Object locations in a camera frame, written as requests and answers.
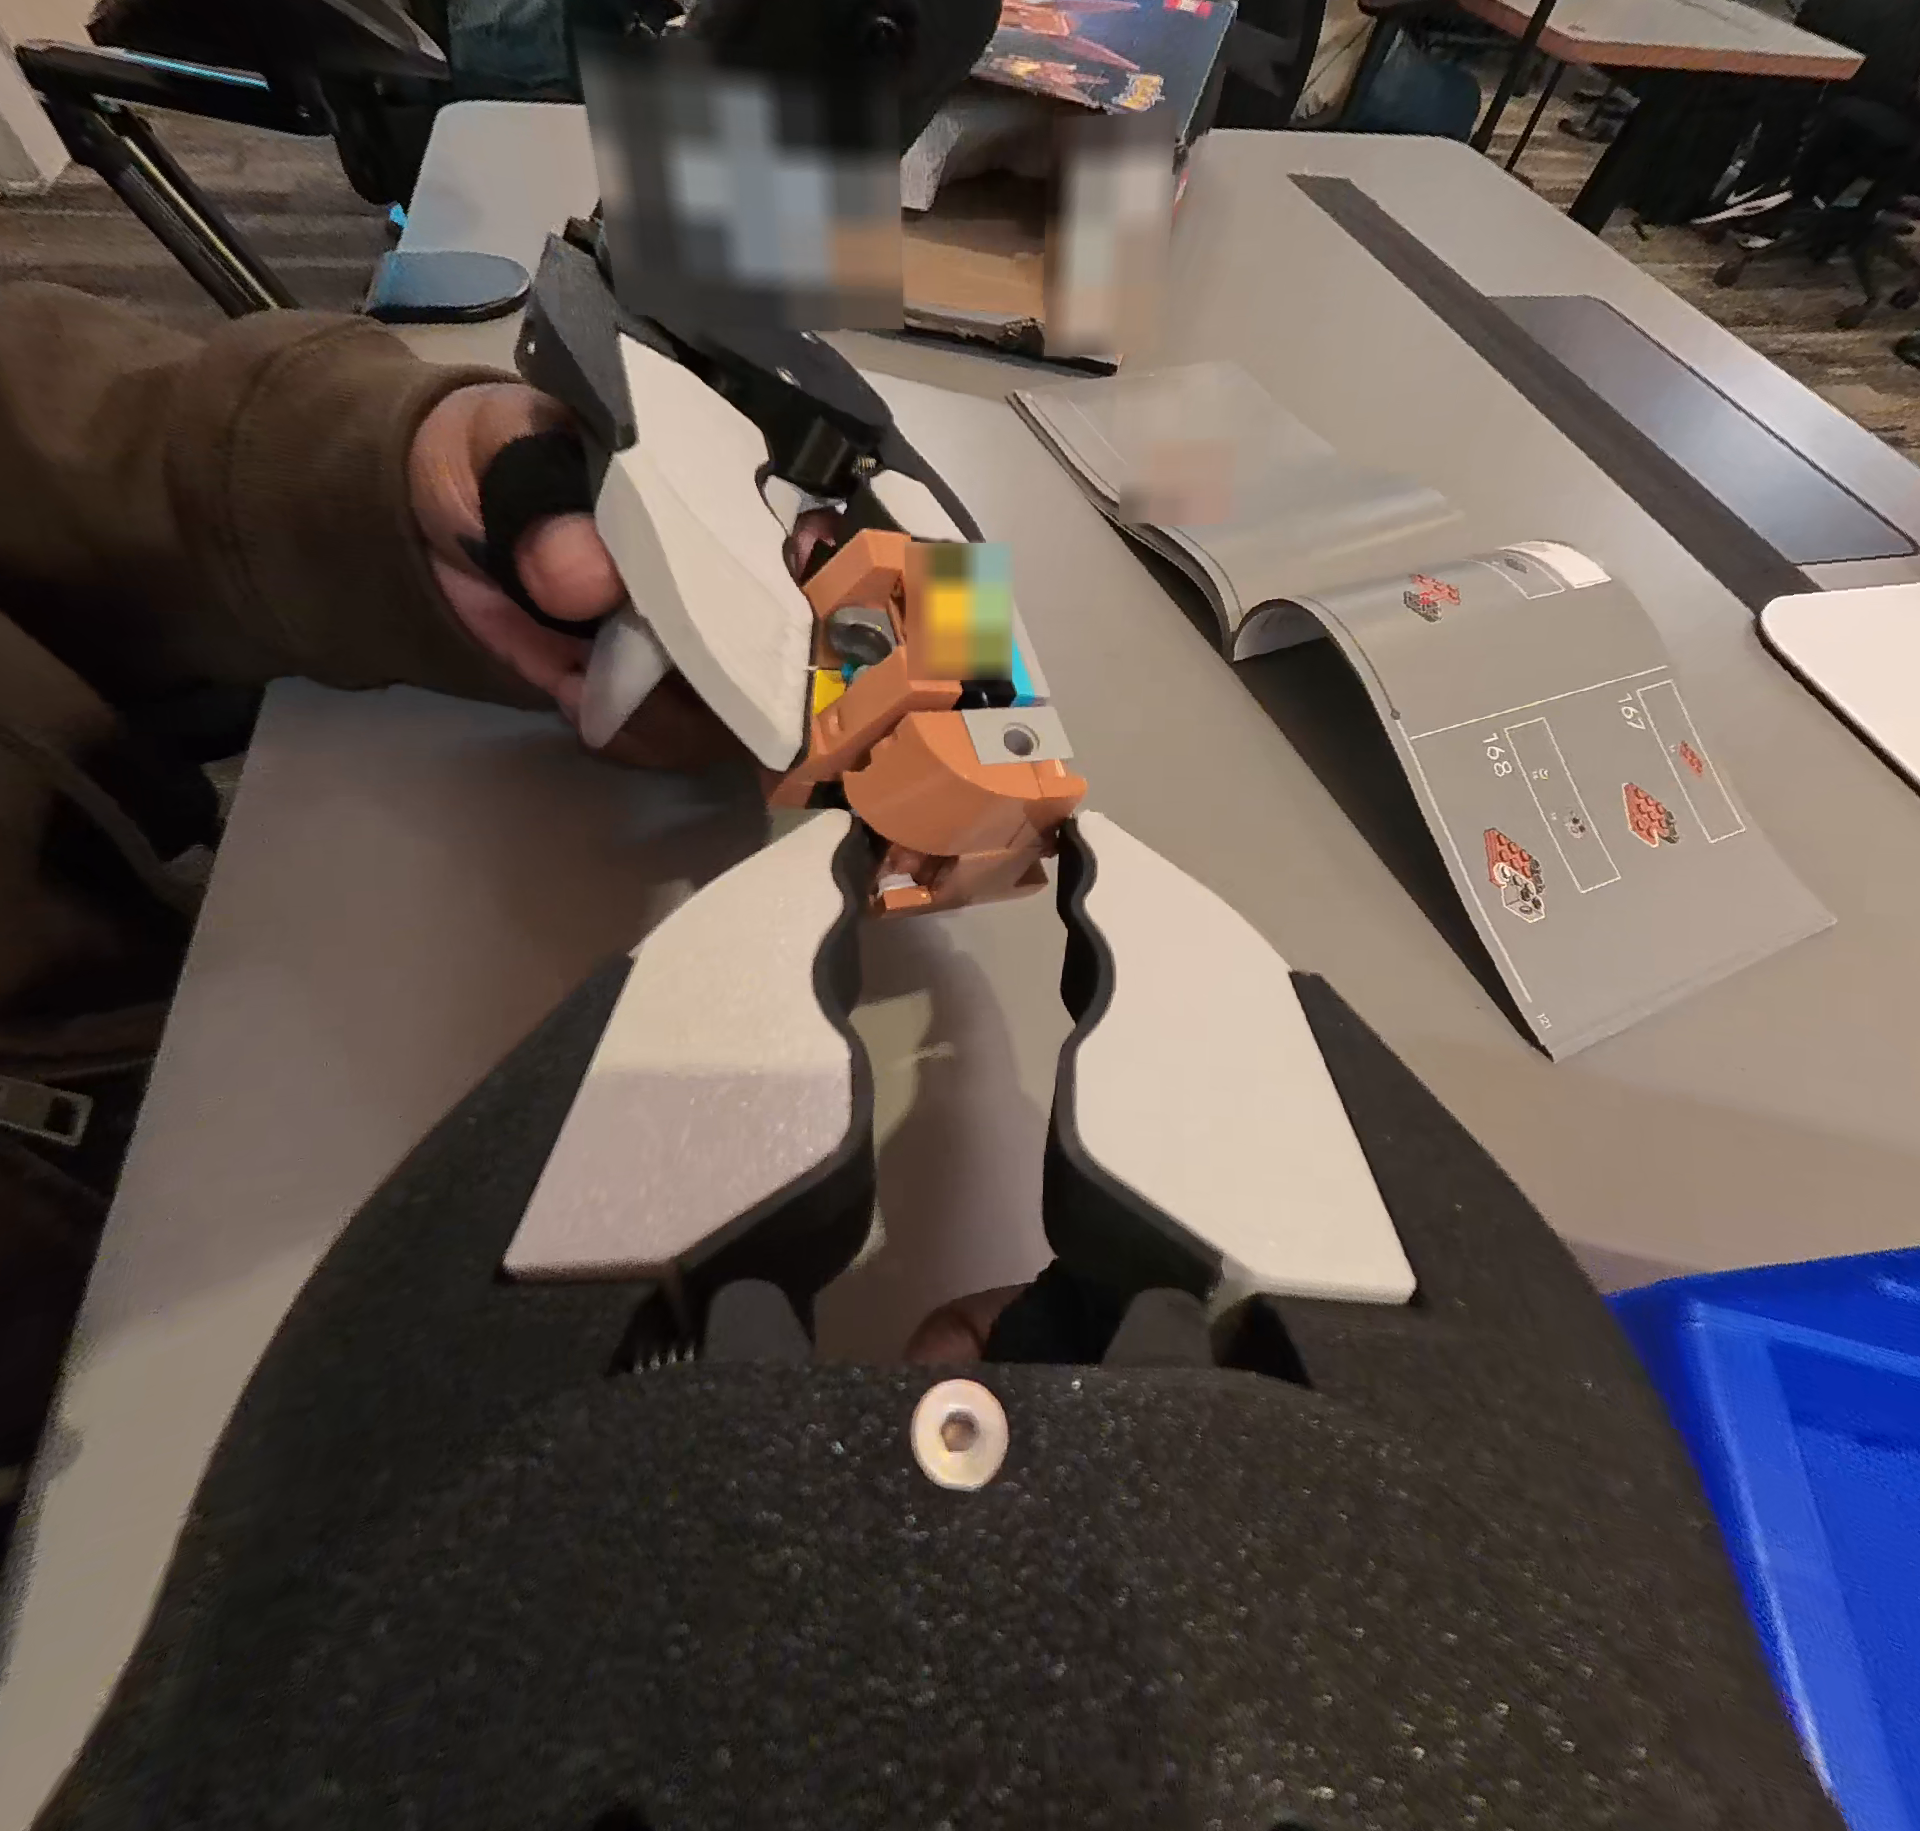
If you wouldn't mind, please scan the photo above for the person's brown jacket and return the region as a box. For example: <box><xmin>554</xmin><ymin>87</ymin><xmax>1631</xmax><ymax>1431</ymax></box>
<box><xmin>0</xmin><ymin>616</ymin><xmax>226</xmax><ymax>1474</ymax></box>

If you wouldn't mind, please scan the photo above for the black mesh office chair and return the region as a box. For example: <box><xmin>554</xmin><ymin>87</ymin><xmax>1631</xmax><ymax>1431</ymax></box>
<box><xmin>14</xmin><ymin>0</ymin><xmax>533</xmax><ymax>326</ymax></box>

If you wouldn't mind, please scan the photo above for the brown edged desk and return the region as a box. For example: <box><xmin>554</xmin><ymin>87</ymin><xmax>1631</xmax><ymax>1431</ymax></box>
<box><xmin>1447</xmin><ymin>0</ymin><xmax>1869</xmax><ymax>237</ymax></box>

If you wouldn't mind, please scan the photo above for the grey instruction booklet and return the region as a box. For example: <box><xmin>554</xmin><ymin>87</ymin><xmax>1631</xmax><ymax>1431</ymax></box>
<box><xmin>1006</xmin><ymin>361</ymin><xmax>1838</xmax><ymax>1066</ymax></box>

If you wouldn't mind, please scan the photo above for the person's left hand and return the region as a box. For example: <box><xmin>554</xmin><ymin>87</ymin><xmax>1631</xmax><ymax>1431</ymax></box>
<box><xmin>407</xmin><ymin>385</ymin><xmax>752</xmax><ymax>772</ymax></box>

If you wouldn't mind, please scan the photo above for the colourful toy brick build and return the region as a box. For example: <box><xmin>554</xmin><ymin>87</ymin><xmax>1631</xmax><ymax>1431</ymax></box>
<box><xmin>764</xmin><ymin>526</ymin><xmax>1089</xmax><ymax>915</ymax></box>

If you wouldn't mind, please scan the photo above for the dark desk mat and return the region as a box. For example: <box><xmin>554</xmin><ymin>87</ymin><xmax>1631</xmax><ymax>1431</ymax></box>
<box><xmin>1289</xmin><ymin>175</ymin><xmax>1920</xmax><ymax>611</ymax></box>

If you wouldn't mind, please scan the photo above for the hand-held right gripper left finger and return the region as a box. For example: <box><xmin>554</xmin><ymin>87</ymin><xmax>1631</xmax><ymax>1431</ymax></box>
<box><xmin>502</xmin><ymin>809</ymin><xmax>879</xmax><ymax>1360</ymax></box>

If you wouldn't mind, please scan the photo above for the person's right hand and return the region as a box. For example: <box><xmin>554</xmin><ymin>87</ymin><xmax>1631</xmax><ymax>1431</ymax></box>
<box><xmin>906</xmin><ymin>1282</ymin><xmax>1036</xmax><ymax>1366</ymax></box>

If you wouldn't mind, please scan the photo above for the blue plastic bin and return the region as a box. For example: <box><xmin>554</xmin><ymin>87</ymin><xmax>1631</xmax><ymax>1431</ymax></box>
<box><xmin>1605</xmin><ymin>1250</ymin><xmax>1920</xmax><ymax>1831</ymax></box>

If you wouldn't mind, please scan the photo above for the grey desk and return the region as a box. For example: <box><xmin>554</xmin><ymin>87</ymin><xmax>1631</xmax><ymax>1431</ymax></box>
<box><xmin>0</xmin><ymin>100</ymin><xmax>1920</xmax><ymax>1831</ymax></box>

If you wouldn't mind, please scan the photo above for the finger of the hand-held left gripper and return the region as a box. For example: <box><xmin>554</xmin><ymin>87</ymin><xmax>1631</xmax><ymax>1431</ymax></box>
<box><xmin>592</xmin><ymin>340</ymin><xmax>818</xmax><ymax>774</ymax></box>

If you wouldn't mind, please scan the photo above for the person's left forearm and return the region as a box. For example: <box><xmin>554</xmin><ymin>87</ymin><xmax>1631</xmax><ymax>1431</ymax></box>
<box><xmin>0</xmin><ymin>279</ymin><xmax>519</xmax><ymax>707</ymax></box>

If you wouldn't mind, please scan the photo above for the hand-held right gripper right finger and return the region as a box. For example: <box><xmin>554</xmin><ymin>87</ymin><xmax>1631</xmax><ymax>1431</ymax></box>
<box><xmin>1046</xmin><ymin>811</ymin><xmax>1419</xmax><ymax>1360</ymax></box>

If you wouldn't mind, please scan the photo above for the cardboard box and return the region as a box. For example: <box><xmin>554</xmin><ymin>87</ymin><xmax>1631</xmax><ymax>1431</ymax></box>
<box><xmin>899</xmin><ymin>100</ymin><xmax>1201</xmax><ymax>363</ymax></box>

